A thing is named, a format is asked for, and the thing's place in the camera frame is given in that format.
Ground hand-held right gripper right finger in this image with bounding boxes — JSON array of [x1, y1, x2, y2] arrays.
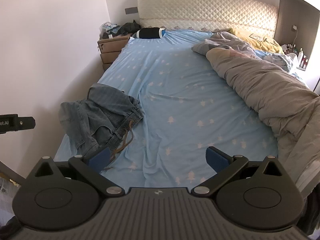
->
[[192, 146, 286, 196]]

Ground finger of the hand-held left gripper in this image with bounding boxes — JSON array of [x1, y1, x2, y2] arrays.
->
[[18, 116, 36, 131]]

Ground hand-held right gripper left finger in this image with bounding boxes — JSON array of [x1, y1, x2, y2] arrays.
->
[[34, 147, 125, 197]]

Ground blue-grey denim pants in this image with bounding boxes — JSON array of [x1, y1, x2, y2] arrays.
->
[[58, 83, 144, 173]]

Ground grey duvet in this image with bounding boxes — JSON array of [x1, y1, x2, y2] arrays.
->
[[191, 31, 320, 196]]

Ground wooden nightstand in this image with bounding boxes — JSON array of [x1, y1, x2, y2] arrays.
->
[[97, 32, 134, 71]]

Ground yellow pillow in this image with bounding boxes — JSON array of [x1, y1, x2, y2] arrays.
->
[[229, 28, 284, 54]]

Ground clear plastic bag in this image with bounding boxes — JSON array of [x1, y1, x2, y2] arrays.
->
[[99, 22, 121, 35]]

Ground group of small bottles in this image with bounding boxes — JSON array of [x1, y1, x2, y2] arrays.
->
[[282, 44, 308, 68]]

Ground dark cloth on nightstand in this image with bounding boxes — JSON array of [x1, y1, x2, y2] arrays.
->
[[118, 19, 141, 35]]

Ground black bolster pillow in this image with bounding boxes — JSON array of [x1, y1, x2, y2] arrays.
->
[[132, 27, 167, 40]]

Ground cream quilted headboard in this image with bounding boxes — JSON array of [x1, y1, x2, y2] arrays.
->
[[137, 0, 279, 39]]

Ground grey headboard side panel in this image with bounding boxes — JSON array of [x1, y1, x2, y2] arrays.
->
[[274, 0, 320, 92]]

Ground white charger with cable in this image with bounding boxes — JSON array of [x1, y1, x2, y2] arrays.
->
[[291, 25, 299, 46]]

